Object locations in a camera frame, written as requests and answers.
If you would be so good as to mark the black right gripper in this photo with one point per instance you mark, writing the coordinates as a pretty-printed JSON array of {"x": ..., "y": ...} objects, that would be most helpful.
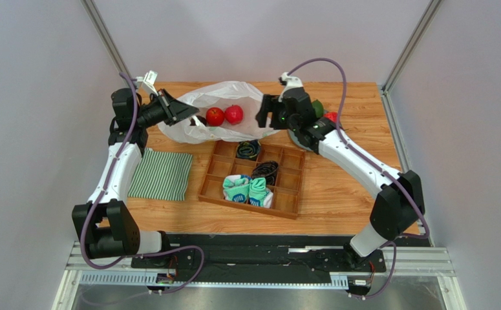
[{"x": 273, "y": 111}]

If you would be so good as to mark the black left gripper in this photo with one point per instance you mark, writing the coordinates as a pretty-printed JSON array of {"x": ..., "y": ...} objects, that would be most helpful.
[{"x": 172, "y": 110}]

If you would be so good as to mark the red pomegranate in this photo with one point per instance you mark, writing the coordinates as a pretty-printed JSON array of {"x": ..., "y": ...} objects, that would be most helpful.
[{"x": 234, "y": 115}]

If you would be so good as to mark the red apple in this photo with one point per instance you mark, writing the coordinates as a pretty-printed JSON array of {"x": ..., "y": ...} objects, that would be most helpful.
[{"x": 215, "y": 117}]

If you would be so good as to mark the white plastic bag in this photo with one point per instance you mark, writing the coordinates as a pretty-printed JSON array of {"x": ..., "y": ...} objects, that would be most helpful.
[{"x": 221, "y": 95}]

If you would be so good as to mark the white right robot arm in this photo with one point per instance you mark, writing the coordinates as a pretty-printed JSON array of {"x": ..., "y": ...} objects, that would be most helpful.
[{"x": 398, "y": 195}]

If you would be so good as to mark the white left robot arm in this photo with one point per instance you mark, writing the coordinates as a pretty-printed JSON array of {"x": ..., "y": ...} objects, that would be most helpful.
[{"x": 104, "y": 224}]

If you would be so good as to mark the grey plate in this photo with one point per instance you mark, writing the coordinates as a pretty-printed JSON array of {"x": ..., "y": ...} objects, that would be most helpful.
[{"x": 294, "y": 139}]

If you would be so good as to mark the green avocado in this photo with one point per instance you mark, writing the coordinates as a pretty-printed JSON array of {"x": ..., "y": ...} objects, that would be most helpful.
[{"x": 318, "y": 108}]

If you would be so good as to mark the red strawberry shaped fruit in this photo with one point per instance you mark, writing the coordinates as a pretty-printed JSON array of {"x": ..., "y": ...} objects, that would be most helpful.
[{"x": 332, "y": 116}]

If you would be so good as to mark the green striped cloth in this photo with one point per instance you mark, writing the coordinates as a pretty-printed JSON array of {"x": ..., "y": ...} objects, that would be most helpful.
[{"x": 161, "y": 176}]

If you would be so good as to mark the wooden divided tray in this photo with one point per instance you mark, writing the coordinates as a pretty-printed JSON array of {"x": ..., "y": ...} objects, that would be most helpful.
[{"x": 282, "y": 167}]

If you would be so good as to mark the left teal rolled sock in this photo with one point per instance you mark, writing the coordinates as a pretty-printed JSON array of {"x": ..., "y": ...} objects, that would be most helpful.
[{"x": 236, "y": 188}]

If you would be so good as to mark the teal rolled sock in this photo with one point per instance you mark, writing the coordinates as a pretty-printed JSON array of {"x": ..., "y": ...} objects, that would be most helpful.
[
  {"x": 259, "y": 194},
  {"x": 236, "y": 188}
]

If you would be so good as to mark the right teal rolled sock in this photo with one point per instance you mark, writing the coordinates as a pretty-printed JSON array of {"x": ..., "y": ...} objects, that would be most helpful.
[{"x": 259, "y": 194}]

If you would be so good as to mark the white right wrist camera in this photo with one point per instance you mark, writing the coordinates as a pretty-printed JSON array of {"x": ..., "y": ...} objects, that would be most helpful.
[{"x": 288, "y": 82}]

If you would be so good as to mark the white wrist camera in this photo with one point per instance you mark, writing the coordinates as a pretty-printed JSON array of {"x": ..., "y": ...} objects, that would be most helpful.
[
  {"x": 147, "y": 82},
  {"x": 288, "y": 82}
]

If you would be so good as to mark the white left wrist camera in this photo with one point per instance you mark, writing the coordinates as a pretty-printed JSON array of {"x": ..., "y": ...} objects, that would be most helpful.
[{"x": 147, "y": 82}]

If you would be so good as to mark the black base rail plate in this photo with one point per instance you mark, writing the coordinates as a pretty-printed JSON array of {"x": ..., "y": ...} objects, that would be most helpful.
[{"x": 260, "y": 259}]

